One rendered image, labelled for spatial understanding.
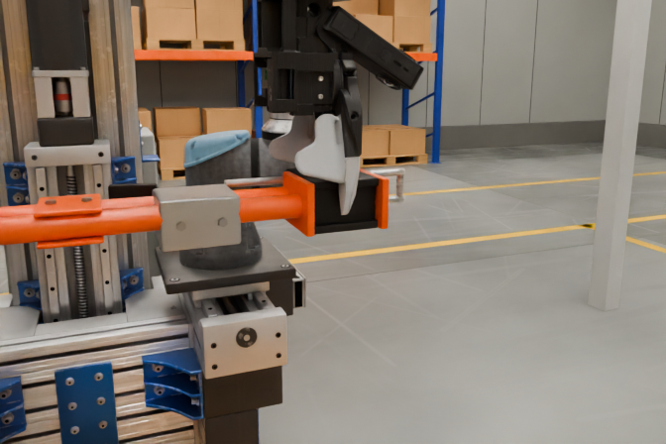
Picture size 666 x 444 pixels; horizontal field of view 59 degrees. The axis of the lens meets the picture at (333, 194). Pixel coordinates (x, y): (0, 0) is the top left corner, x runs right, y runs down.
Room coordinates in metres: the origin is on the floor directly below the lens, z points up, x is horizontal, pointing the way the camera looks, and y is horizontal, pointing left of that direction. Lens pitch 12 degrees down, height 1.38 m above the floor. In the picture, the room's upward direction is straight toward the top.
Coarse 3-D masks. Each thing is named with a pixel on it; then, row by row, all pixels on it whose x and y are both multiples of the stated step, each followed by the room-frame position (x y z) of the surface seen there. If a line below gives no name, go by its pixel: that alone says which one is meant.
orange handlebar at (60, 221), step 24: (240, 192) 0.55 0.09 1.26; (264, 192) 0.56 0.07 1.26; (0, 216) 0.47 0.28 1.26; (24, 216) 0.45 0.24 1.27; (48, 216) 0.45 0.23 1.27; (72, 216) 0.46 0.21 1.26; (96, 216) 0.46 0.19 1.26; (120, 216) 0.47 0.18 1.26; (144, 216) 0.48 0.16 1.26; (240, 216) 0.51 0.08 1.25; (264, 216) 0.52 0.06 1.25; (288, 216) 0.53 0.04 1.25; (0, 240) 0.44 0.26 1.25; (24, 240) 0.44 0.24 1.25; (48, 240) 0.45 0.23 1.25; (72, 240) 0.46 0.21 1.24; (96, 240) 0.46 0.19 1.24
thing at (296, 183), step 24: (360, 168) 0.60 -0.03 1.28; (288, 192) 0.57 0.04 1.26; (312, 192) 0.52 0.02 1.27; (336, 192) 0.54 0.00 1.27; (360, 192) 0.55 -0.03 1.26; (384, 192) 0.55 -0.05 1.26; (312, 216) 0.52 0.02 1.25; (336, 216) 0.54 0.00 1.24; (360, 216) 0.55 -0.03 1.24; (384, 216) 0.55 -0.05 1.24
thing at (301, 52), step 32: (288, 0) 0.54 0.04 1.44; (320, 0) 0.56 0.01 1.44; (288, 32) 0.54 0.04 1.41; (320, 32) 0.55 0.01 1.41; (256, 64) 0.58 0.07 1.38; (288, 64) 0.52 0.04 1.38; (320, 64) 0.53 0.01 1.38; (352, 64) 0.54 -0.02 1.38; (256, 96) 0.58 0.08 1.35; (288, 96) 0.53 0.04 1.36; (320, 96) 0.54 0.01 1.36
